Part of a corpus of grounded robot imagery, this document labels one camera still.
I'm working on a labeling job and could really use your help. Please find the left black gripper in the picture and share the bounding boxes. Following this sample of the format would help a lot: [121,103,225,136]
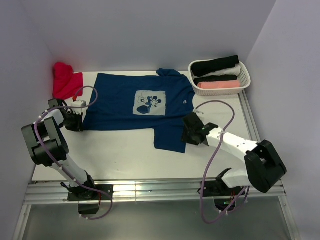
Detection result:
[59,110,84,132]

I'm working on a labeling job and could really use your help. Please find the blue Mickey Mouse t-shirt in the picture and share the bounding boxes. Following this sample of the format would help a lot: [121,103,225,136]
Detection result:
[82,68,195,154]

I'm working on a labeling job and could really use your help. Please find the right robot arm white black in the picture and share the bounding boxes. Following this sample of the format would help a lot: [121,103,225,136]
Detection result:
[182,112,287,197]

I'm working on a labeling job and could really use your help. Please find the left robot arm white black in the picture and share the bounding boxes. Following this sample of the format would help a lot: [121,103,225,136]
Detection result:
[21,98,98,200]

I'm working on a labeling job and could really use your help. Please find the red t-shirt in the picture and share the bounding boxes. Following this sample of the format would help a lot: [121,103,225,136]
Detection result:
[52,62,84,100]

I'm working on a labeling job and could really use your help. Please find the lower black rolled shirt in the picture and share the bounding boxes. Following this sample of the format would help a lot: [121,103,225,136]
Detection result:
[193,75,238,86]

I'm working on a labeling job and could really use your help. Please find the black rolled shirt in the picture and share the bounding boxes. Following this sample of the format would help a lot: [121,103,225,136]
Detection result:
[193,75,238,86]
[190,55,240,77]

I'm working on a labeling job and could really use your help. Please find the pink rolled shirt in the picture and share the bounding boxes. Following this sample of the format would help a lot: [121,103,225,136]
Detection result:
[197,80,241,89]

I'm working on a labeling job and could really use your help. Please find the top black rolled shirt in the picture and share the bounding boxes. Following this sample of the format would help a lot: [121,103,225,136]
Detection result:
[190,55,240,77]

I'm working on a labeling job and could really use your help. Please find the white rolled shirt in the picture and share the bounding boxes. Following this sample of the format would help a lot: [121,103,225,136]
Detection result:
[204,64,242,77]

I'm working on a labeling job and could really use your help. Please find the white plastic basket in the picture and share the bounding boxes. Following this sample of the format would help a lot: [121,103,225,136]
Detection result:
[188,59,251,96]

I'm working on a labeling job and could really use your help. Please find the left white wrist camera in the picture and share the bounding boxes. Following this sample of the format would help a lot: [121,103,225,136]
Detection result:
[70,100,87,115]

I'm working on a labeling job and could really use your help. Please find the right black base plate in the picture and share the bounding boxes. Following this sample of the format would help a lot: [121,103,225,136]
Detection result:
[203,180,243,197]

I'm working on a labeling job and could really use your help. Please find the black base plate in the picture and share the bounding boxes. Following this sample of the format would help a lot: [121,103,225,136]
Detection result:
[67,184,114,202]
[203,180,243,197]

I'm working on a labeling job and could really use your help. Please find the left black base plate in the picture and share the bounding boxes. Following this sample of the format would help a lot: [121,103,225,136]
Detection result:
[67,184,114,202]

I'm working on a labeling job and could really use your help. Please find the aluminium rail frame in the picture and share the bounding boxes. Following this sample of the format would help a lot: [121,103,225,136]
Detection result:
[12,89,301,240]

